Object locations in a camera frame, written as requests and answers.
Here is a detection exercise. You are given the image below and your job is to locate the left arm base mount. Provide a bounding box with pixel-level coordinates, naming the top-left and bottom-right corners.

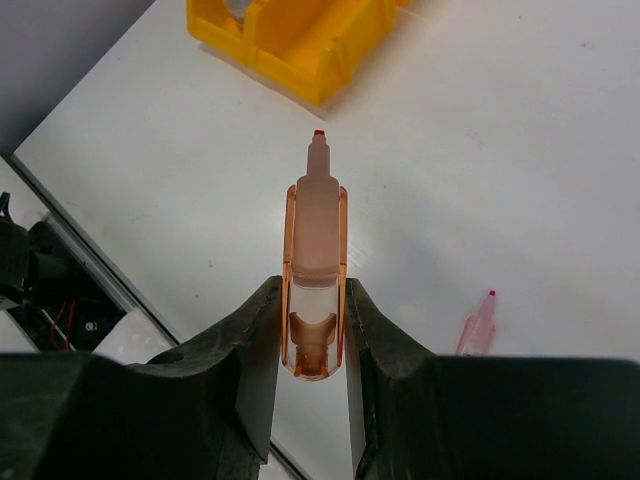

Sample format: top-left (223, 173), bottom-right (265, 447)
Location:
top-left (0, 189), bottom-right (181, 354)

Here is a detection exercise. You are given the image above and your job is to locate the clear round pin jar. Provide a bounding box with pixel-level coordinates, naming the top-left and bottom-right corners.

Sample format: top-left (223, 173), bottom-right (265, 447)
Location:
top-left (222, 0), bottom-right (255, 37)

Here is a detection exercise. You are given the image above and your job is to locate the white foam board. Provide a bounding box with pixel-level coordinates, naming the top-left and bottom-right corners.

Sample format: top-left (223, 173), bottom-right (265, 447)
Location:
top-left (93, 308), bottom-right (175, 365)

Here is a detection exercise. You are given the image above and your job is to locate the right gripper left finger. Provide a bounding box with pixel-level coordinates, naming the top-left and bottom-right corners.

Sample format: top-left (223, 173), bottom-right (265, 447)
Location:
top-left (1, 276), bottom-right (281, 479)

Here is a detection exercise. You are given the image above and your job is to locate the yellow four-compartment tray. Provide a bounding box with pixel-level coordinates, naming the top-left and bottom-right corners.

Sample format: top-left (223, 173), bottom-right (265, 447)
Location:
top-left (186, 0), bottom-right (411, 106)

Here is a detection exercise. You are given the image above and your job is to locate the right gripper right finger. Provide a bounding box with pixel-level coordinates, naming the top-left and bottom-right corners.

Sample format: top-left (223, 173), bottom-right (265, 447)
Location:
top-left (345, 279), bottom-right (639, 479)

